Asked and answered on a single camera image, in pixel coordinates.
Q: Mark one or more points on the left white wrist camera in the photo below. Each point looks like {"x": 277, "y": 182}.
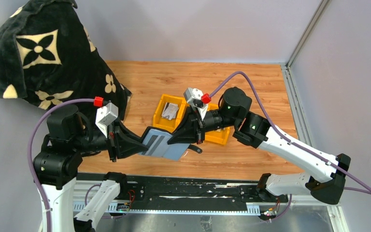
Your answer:
{"x": 105, "y": 116}

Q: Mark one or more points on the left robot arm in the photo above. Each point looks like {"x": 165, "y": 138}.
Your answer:
{"x": 56, "y": 166}

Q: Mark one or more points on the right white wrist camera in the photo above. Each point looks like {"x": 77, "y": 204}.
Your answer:
{"x": 197, "y": 100}

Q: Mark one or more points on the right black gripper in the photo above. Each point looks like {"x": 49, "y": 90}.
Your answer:
{"x": 192, "y": 129}

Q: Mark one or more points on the aluminium frame post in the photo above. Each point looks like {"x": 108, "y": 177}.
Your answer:
{"x": 307, "y": 32}

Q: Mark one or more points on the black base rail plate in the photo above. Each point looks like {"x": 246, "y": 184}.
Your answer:
{"x": 182, "y": 194}

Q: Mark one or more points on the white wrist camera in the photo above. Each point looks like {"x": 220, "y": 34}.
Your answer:
{"x": 105, "y": 116}
{"x": 197, "y": 100}

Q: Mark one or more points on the black floral blanket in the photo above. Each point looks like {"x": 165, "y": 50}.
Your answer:
{"x": 47, "y": 58}

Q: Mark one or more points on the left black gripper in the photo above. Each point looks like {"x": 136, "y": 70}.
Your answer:
{"x": 119, "y": 143}

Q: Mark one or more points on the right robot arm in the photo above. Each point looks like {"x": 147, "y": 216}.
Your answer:
{"x": 323, "y": 175}

